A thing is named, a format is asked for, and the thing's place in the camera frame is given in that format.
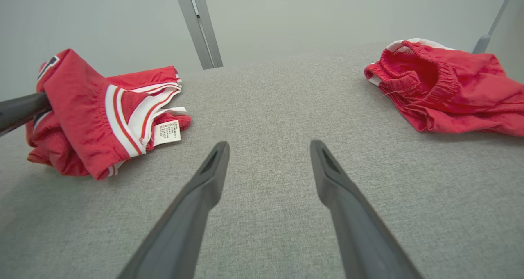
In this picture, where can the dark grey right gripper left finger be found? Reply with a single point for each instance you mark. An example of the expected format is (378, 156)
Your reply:
(184, 230)

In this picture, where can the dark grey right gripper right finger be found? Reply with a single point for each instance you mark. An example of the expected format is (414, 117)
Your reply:
(360, 234)

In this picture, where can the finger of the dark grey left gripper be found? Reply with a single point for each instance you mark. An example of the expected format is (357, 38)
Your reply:
(20, 111)

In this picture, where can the red shorts with white trim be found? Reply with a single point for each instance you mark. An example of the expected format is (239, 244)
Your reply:
(458, 90)

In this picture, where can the grey metal frame post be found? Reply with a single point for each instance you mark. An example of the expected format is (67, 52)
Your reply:
(482, 44)
(200, 29)

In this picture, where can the red basketball jersey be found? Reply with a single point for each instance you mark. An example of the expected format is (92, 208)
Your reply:
(82, 115)

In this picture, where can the grey fabric sofa seat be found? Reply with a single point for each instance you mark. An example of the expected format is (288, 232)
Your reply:
(270, 107)

